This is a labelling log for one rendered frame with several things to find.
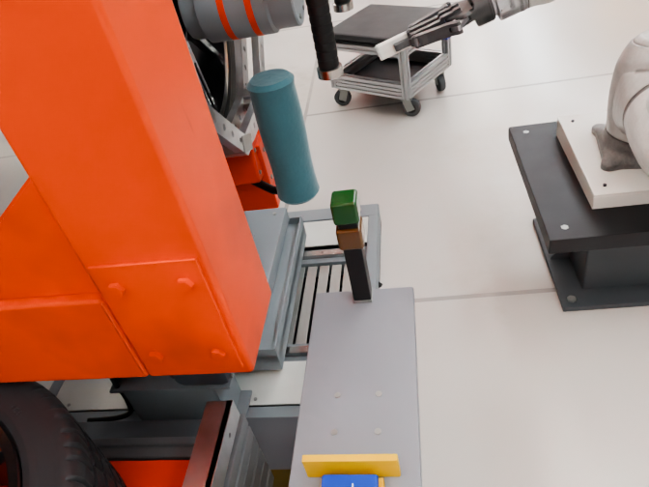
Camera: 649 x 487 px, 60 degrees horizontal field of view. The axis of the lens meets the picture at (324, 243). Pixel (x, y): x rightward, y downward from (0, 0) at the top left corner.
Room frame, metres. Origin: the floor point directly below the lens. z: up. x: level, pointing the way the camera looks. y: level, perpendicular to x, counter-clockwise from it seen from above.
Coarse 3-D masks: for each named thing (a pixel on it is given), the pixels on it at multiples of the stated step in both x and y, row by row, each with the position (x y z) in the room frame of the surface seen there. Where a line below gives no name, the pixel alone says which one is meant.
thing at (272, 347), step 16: (288, 224) 1.37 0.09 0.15; (288, 240) 1.29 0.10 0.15; (304, 240) 1.33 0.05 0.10; (288, 256) 1.22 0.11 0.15; (288, 272) 1.15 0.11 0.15; (288, 288) 1.08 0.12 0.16; (272, 304) 1.05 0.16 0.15; (288, 304) 1.04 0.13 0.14; (272, 320) 0.99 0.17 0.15; (288, 320) 1.01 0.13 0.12; (272, 336) 0.94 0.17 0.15; (288, 336) 0.98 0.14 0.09; (272, 352) 0.88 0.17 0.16; (256, 368) 0.89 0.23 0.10; (272, 368) 0.88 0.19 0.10
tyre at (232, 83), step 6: (228, 42) 1.37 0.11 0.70; (228, 48) 1.36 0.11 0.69; (234, 48) 1.40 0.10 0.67; (228, 54) 1.35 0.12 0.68; (234, 54) 1.38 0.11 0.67; (228, 60) 1.34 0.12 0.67; (234, 60) 1.37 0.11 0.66; (228, 66) 1.33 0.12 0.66; (234, 66) 1.36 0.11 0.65; (228, 72) 1.32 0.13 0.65; (234, 72) 1.35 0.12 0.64; (228, 78) 1.30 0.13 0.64; (234, 78) 1.33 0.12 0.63; (228, 84) 1.29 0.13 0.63; (234, 84) 1.32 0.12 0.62; (228, 90) 1.28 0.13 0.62; (234, 90) 1.31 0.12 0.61; (228, 96) 1.27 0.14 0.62; (234, 96) 1.30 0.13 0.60; (228, 102) 1.25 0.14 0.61; (228, 108) 1.24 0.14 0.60
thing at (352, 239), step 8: (360, 216) 0.70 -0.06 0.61; (360, 224) 0.68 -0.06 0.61; (336, 232) 0.68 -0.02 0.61; (344, 232) 0.67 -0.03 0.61; (352, 232) 0.67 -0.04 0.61; (360, 232) 0.67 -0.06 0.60; (344, 240) 0.67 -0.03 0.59; (352, 240) 0.67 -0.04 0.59; (360, 240) 0.67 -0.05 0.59; (344, 248) 0.68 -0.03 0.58; (352, 248) 0.67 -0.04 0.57; (360, 248) 0.67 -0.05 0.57
